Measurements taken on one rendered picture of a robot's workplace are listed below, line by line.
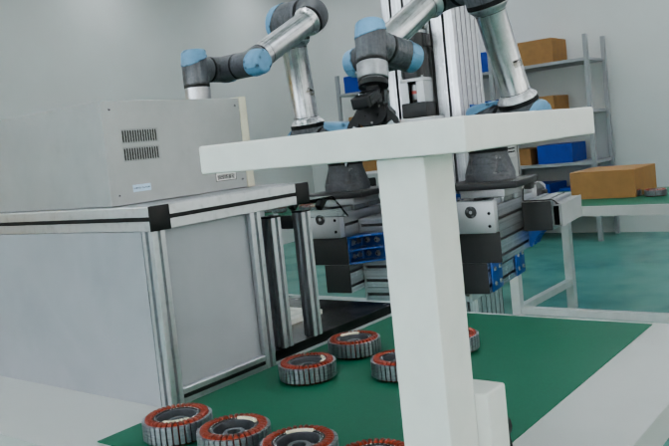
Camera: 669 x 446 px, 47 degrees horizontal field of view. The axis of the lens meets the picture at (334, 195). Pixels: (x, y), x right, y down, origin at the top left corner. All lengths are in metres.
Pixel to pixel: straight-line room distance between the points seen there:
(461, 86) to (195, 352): 1.42
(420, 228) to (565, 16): 7.87
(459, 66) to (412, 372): 1.83
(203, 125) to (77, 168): 0.28
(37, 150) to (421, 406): 1.10
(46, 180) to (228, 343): 0.51
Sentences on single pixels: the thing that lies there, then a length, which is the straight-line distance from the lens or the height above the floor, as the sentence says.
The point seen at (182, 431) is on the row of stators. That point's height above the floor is 0.77.
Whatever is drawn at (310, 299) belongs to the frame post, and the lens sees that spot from 1.75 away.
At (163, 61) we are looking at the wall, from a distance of 8.81.
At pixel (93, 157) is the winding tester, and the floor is 1.21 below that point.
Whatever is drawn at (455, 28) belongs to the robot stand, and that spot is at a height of 1.52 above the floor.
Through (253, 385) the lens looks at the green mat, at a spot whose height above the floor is 0.75.
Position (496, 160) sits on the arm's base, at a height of 1.10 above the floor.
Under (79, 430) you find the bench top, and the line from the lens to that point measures 1.46.
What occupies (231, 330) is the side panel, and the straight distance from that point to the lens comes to 1.57.
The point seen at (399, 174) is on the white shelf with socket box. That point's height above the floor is 1.15.
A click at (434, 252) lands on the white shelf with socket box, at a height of 1.07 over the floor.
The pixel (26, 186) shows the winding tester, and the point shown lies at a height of 1.17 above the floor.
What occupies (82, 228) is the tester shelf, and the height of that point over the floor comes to 1.08.
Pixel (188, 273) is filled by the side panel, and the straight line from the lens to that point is 1.48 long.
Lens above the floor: 1.19
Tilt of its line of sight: 4 degrees down
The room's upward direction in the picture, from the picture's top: 6 degrees counter-clockwise
